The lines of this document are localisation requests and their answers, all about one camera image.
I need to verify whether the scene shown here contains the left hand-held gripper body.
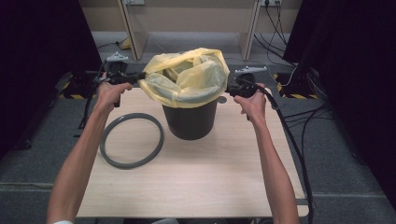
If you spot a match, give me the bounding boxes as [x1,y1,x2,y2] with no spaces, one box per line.
[102,50,138,86]

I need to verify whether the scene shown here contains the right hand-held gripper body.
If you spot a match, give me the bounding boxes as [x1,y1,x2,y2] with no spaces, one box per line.
[234,64,269,98]

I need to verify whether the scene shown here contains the yellow plastic bag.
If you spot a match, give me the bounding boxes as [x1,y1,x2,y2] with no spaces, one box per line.
[137,47,231,109]

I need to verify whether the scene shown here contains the grey plastic trash bin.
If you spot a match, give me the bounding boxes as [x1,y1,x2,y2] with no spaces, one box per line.
[162,97,219,141]

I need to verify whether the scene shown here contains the grey bin rim ring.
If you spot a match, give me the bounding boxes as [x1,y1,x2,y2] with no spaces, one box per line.
[99,112,165,171]

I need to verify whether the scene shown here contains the person's right hand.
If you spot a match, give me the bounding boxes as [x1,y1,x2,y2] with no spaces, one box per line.
[233,82,269,123]

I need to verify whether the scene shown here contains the person's left hand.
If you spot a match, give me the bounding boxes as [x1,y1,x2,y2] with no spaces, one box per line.
[93,72,134,117]

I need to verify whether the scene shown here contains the beige wooden desk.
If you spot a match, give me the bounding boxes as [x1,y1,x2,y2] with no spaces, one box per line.
[117,0,262,62]

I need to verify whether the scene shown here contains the hazard-striped stand base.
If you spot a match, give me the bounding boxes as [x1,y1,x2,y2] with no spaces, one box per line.
[55,70,106,100]
[272,73,320,100]

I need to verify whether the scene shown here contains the black curtain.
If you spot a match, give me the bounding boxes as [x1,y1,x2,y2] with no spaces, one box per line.
[282,0,396,213]
[0,0,106,160]

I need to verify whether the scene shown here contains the person's grey clothing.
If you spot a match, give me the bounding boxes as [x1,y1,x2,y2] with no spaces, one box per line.
[151,217,181,224]

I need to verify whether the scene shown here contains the thin black floor cable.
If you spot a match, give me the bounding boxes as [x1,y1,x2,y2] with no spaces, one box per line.
[97,40,124,50]

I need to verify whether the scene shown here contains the black socket cable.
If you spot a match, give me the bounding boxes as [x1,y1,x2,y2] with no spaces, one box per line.
[264,3,289,47]
[253,32,297,67]

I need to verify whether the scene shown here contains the white cable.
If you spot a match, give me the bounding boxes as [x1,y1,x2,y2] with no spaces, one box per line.
[276,64,299,88]

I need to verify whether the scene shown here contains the right hand-held gripper cable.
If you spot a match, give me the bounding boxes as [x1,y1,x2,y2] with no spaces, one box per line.
[248,78,316,224]

